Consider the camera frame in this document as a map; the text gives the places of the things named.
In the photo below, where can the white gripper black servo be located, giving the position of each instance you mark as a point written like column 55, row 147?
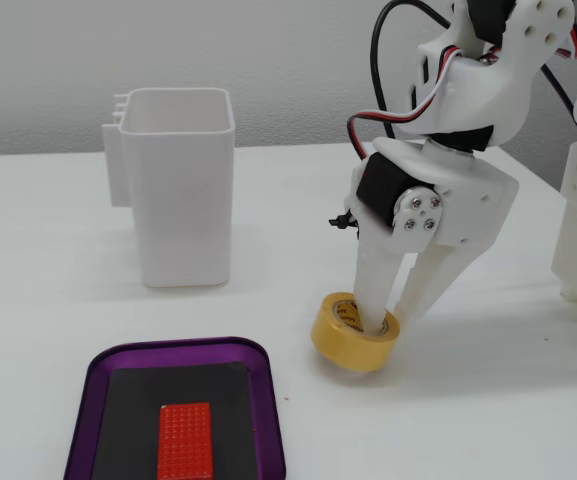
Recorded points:
column 468, row 200

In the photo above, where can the purple tin box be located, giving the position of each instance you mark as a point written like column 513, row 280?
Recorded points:
column 85, row 425

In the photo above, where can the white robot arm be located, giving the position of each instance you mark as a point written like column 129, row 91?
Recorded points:
column 483, row 90

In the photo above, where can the red studded brick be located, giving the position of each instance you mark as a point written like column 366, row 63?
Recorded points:
column 185, row 440

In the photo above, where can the yellow tape roll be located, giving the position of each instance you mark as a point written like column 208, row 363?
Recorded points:
column 353, row 347

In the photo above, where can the white plastic container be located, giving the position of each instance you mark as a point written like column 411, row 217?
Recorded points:
column 183, row 200

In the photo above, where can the black zip tie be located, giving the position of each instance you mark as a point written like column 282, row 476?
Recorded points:
column 340, row 221

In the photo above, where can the black foam pad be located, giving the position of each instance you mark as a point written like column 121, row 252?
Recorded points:
column 128, row 420

